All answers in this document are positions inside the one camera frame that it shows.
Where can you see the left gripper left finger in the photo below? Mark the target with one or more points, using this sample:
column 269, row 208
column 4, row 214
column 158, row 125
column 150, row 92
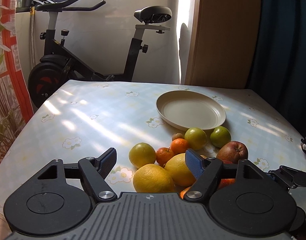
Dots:
column 92, row 172

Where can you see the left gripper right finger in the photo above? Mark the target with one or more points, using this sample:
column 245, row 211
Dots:
column 208, row 173

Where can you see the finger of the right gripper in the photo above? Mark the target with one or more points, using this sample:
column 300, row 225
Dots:
column 285, row 178

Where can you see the dull brown-red apple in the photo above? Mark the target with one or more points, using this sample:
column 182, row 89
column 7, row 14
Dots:
column 233, row 151

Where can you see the large yellow lemon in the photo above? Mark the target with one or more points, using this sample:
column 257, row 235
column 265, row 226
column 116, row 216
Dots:
column 152, row 178
column 179, row 171

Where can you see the green apple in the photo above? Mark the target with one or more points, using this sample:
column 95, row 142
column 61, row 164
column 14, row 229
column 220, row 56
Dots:
column 220, row 136
column 196, row 138

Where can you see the small brown fruit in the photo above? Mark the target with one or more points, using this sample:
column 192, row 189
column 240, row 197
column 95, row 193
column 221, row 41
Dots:
column 177, row 136

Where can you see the orange tangerine with stem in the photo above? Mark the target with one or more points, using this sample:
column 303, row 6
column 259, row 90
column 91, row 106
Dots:
column 163, row 155

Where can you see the round yellow-green citrus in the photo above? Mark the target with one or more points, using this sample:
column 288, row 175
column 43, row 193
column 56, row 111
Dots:
column 142, row 154

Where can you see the large yellow lemon front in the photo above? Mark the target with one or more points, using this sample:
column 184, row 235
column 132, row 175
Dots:
column 152, row 178

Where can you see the bright red apple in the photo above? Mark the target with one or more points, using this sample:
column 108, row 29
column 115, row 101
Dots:
column 226, row 182

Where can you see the orange tangerine front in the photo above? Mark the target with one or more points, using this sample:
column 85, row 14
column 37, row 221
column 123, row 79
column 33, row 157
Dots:
column 183, row 192

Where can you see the beige round plate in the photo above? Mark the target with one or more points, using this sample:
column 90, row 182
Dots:
column 184, row 109

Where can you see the floral red curtain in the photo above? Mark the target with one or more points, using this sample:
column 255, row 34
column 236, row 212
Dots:
column 15, row 105

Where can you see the dark blue curtain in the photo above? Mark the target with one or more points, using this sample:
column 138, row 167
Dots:
column 278, row 69

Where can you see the black exercise bike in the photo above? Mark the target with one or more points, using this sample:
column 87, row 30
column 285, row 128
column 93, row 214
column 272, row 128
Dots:
column 78, row 45

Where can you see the wooden wardrobe panel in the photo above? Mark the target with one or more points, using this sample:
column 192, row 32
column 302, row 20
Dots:
column 223, row 42

